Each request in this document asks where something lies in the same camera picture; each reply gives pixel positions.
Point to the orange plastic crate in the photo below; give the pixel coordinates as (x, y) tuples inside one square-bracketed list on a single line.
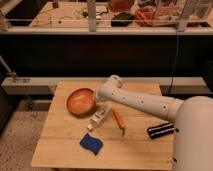
[(150, 18)]

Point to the orange carrot toy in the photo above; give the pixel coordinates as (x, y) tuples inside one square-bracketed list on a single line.
[(120, 121)]

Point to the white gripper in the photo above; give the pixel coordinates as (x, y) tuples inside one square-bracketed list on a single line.
[(102, 111)]

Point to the white vertical post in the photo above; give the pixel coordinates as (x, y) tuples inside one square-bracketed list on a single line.
[(91, 15)]

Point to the black object on bench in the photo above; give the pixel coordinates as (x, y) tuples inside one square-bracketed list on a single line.
[(122, 19)]

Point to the metal clamp bracket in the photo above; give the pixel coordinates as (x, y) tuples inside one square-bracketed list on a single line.
[(12, 74)]

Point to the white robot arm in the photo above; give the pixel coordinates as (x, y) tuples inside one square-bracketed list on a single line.
[(192, 119)]

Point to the orange ceramic bowl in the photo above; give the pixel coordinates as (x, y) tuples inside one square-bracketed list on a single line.
[(81, 102)]

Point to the blue sponge cloth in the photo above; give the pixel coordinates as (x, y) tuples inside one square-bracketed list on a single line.
[(91, 143)]

